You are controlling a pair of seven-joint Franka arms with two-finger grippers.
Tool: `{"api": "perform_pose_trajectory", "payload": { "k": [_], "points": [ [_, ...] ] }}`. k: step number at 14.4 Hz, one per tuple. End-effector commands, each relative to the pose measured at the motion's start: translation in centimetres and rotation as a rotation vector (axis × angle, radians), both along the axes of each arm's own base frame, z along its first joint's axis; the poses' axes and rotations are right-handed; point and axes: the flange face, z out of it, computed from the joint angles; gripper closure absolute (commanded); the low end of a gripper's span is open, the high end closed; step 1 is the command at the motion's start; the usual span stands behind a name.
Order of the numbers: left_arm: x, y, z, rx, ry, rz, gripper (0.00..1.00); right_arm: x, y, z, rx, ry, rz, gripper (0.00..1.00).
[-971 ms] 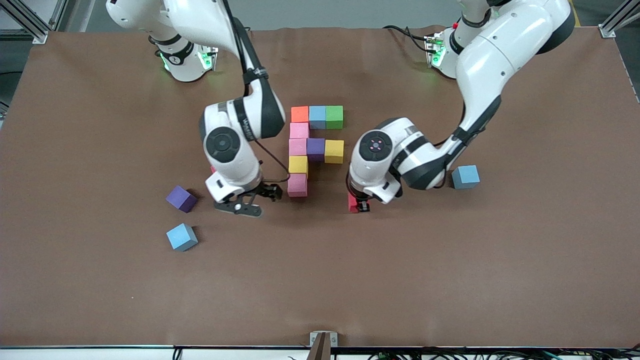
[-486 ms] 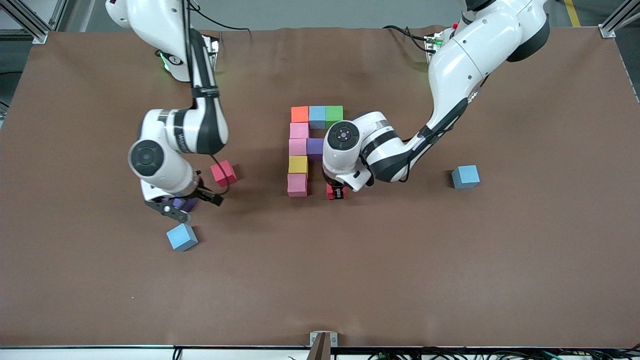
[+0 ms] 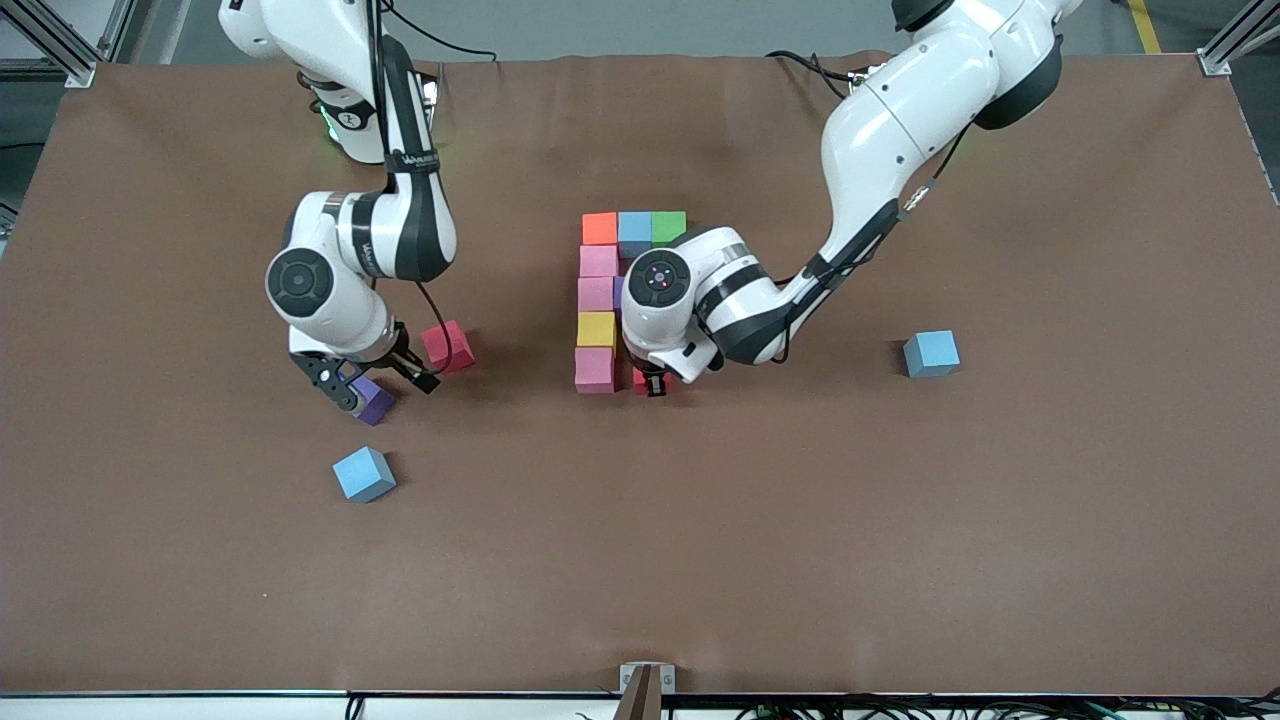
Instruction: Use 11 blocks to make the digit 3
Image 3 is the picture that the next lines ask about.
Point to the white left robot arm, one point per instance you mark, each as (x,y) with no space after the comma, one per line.
(900,110)

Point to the yellow foam block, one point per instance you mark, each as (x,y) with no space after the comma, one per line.
(596,329)

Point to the red foam block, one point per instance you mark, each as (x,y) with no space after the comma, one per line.
(637,383)
(450,345)

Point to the brown table cover sheet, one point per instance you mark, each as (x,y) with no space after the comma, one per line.
(640,560)

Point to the aluminium frame profile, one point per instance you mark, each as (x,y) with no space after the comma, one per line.
(1215,62)
(78,70)

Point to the orange foam block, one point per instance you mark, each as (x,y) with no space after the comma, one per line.
(600,229)

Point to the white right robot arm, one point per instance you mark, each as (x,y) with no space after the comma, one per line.
(340,310)

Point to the brown post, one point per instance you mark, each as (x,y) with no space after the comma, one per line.
(640,700)

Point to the yellow floor tape strip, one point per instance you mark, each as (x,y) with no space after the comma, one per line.
(1147,30)

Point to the green foam block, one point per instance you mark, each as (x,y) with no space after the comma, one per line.
(668,224)

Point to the greyish blue foam block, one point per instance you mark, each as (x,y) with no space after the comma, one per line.
(635,230)

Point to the white table edge rail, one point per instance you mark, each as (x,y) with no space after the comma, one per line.
(200,708)

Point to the pink foam block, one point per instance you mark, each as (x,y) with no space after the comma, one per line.
(598,261)
(596,294)
(594,369)

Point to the light blue foam block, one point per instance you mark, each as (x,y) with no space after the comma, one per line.
(363,474)
(931,353)

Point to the grey metal edge bracket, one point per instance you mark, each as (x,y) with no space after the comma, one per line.
(668,678)

